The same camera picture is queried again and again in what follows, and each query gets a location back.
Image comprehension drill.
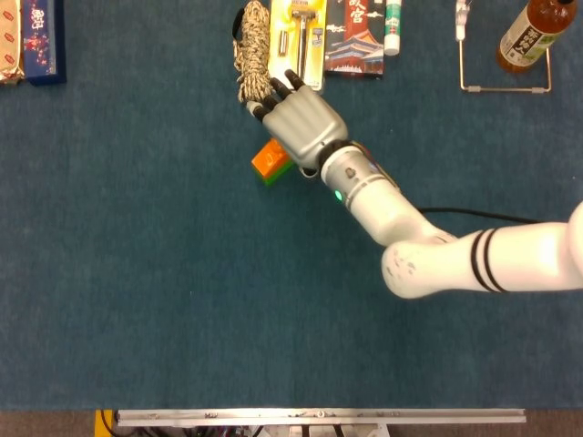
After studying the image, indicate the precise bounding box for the razor in yellow blister pack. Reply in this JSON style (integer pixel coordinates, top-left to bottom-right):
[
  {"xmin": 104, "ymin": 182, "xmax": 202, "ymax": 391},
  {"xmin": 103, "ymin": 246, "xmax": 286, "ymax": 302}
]
[{"xmin": 267, "ymin": 0, "xmax": 328, "ymax": 95}]

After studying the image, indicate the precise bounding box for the gold red-patterned package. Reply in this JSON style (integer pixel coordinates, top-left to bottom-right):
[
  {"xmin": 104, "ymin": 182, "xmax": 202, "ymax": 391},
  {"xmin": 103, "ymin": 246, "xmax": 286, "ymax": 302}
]
[{"xmin": 0, "ymin": 0, "xmax": 26, "ymax": 86}]

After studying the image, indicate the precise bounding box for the green toy brick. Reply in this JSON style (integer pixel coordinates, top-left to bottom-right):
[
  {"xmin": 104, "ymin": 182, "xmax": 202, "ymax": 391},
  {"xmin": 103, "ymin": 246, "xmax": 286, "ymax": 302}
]
[{"xmin": 261, "ymin": 158, "xmax": 296, "ymax": 187}]

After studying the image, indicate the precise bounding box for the white green tube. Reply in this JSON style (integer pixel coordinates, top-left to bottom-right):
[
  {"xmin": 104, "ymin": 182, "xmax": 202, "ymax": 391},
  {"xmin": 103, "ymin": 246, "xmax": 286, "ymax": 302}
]
[{"xmin": 383, "ymin": 0, "xmax": 404, "ymax": 57}]

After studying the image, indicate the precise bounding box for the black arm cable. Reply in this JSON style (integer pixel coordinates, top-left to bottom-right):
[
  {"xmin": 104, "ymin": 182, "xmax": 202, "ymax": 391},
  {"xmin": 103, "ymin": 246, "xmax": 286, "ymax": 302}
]
[{"xmin": 416, "ymin": 207, "xmax": 543, "ymax": 225}]

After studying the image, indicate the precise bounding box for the black red palace-print box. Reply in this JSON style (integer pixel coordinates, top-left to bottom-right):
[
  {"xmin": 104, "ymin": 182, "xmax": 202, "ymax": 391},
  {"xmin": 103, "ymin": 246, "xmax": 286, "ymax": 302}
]
[{"xmin": 323, "ymin": 0, "xmax": 386, "ymax": 79}]

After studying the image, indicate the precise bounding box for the navy blue floral box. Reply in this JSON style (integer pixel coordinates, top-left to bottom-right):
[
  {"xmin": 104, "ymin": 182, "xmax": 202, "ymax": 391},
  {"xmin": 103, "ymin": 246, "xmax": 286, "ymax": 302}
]
[{"xmin": 20, "ymin": 0, "xmax": 68, "ymax": 86}]

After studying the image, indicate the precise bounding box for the white clip on stand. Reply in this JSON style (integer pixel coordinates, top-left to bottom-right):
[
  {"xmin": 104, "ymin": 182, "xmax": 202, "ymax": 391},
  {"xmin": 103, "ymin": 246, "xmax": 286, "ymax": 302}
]
[{"xmin": 455, "ymin": 0, "xmax": 470, "ymax": 43}]

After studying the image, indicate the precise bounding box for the metal wire stand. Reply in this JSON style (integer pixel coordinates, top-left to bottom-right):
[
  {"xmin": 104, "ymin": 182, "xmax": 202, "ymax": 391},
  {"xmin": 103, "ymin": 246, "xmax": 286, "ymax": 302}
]
[{"xmin": 457, "ymin": 0, "xmax": 553, "ymax": 96}]

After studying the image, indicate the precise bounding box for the robot base with cables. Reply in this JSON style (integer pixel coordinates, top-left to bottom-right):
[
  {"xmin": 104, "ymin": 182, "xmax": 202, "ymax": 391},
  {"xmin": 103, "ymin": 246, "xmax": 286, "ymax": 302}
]
[{"xmin": 116, "ymin": 423, "xmax": 391, "ymax": 437}]

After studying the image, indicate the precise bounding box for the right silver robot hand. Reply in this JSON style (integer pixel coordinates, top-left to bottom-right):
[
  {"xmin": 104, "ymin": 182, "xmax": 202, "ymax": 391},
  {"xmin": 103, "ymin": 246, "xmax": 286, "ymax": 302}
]
[{"xmin": 245, "ymin": 68, "xmax": 350, "ymax": 178}]

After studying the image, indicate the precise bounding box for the orange toy brick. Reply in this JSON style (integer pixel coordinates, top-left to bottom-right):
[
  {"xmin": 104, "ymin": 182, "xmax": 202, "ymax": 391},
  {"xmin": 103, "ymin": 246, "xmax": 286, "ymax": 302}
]
[{"xmin": 251, "ymin": 138, "xmax": 292, "ymax": 178}]

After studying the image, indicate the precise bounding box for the blue table cloth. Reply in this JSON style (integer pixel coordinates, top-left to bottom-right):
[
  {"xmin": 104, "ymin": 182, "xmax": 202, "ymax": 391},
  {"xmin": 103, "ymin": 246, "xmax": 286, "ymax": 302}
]
[{"xmin": 0, "ymin": 0, "xmax": 583, "ymax": 412}]

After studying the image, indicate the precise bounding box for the beige braided rope bundle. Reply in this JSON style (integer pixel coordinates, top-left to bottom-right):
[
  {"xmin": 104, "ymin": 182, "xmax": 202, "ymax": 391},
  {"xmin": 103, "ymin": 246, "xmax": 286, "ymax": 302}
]
[{"xmin": 232, "ymin": 0, "xmax": 274, "ymax": 104}]

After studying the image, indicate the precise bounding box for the amber tea bottle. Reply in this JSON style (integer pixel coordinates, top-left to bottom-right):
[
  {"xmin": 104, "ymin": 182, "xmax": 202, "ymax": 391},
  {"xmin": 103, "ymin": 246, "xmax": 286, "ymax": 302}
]
[{"xmin": 495, "ymin": 0, "xmax": 578, "ymax": 75}]

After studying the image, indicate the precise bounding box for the aluminium rail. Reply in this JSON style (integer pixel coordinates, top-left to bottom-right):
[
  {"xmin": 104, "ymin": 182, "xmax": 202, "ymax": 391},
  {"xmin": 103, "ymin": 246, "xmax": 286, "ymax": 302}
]
[{"xmin": 113, "ymin": 408, "xmax": 527, "ymax": 428}]

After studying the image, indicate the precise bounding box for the yellow frame part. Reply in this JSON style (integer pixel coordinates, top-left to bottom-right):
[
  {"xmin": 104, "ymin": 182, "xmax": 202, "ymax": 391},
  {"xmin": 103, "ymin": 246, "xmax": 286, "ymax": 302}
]
[{"xmin": 94, "ymin": 409, "xmax": 115, "ymax": 437}]

